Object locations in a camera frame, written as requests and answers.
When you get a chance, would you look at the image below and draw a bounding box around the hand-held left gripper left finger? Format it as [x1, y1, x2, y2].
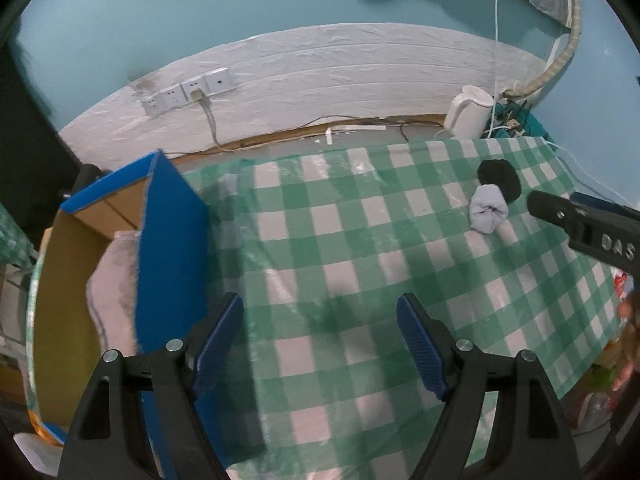
[60, 292, 245, 480]

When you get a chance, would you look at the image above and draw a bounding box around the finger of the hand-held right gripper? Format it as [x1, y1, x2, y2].
[570, 191, 640, 221]
[526, 190, 597, 247]

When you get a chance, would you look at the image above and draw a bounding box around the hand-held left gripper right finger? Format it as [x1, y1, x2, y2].
[397, 293, 584, 480]

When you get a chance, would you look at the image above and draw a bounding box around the black sock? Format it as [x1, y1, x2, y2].
[476, 159, 522, 204]

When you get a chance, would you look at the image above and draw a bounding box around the grey sock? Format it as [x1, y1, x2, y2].
[468, 185, 510, 234]

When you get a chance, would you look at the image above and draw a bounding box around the blue cardboard box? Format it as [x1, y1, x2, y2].
[25, 149, 251, 480]

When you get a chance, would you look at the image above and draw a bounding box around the pink grey towel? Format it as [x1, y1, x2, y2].
[85, 230, 146, 356]

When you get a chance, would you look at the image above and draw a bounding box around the person's right hand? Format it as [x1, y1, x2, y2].
[618, 292, 640, 321]

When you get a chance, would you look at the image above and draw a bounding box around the teal plastic basket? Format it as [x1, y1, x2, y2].
[492, 105, 551, 143]

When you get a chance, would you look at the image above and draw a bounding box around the green checked tablecloth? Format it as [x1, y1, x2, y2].
[180, 135, 631, 480]

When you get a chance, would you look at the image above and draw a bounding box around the white electric kettle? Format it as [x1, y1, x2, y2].
[444, 85, 493, 139]

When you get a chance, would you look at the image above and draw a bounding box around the clear crumpled plastic bag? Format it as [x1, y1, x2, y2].
[575, 390, 622, 433]

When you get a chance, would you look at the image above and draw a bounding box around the white plastic strip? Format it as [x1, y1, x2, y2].
[325, 124, 387, 145]

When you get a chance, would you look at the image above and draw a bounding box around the green checked bag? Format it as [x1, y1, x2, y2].
[0, 205, 36, 266]

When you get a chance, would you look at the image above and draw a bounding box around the dark cabinet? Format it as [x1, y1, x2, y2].
[0, 35, 81, 211]

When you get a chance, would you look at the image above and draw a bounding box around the striped flexible hose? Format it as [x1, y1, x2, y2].
[502, 0, 583, 98]

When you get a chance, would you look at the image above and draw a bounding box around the white hanging cord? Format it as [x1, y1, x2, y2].
[490, 0, 502, 126]

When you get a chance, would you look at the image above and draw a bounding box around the grey power cable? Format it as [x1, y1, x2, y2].
[192, 91, 222, 152]

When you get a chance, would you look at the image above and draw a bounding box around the white wall socket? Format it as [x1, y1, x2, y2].
[205, 67, 233, 93]
[181, 76, 208, 101]
[141, 86, 183, 116]

